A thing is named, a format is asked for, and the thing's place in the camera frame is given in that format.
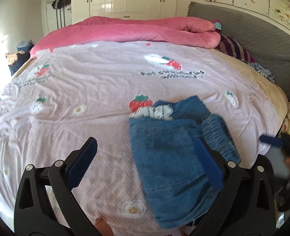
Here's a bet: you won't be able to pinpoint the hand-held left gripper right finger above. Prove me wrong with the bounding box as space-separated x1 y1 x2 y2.
191 138 275 236

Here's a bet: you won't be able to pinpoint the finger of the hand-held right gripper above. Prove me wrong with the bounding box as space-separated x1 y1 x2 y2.
260 135 284 148

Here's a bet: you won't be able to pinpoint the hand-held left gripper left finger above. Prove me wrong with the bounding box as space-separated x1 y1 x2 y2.
14 137 99 236

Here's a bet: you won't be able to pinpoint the blue denim pants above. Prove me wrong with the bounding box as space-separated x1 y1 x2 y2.
128 96 242 229

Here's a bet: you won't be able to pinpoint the person's left hand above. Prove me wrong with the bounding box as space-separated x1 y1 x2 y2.
94 215 114 236

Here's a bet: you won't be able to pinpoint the beige blanket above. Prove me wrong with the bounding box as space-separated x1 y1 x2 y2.
216 52 289 133

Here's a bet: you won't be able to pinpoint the blue floral cloth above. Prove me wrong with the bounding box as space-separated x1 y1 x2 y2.
247 61 275 83

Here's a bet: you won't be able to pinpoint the pink strawberry print bedsheet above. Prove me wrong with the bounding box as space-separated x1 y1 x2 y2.
0 41 288 236

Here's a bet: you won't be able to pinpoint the striped maroon pillow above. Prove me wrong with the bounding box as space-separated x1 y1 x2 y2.
215 34 256 63

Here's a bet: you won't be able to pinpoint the grey quilted headboard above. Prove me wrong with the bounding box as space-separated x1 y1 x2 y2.
186 1 290 101

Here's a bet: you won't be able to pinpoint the dark floral cloth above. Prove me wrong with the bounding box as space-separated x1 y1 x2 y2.
5 51 30 77

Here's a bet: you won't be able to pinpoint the stack of folded clothes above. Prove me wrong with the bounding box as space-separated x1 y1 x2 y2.
17 41 35 53

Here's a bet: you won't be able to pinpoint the pink quilt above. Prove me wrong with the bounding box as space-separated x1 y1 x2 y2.
30 16 221 59

